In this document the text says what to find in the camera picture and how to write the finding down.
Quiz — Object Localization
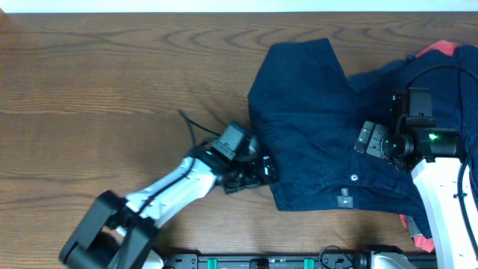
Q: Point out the navy blue shorts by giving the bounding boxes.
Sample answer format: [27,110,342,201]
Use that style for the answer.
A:
[248,39,426,218]

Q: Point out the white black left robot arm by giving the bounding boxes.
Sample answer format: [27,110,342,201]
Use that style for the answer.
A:
[59,146,277,268]

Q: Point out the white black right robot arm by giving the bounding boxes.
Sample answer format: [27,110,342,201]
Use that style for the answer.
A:
[355,117,477,268]

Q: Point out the navy blue clothes pile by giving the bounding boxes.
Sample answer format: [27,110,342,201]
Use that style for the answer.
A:
[395,43,478,240]

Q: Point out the grey garment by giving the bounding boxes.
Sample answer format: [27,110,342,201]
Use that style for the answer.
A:
[405,216,423,237]

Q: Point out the red garment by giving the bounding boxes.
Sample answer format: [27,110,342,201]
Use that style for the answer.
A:
[398,39,462,253]

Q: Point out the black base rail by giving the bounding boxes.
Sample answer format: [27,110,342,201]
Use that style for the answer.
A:
[164,245,438,269]

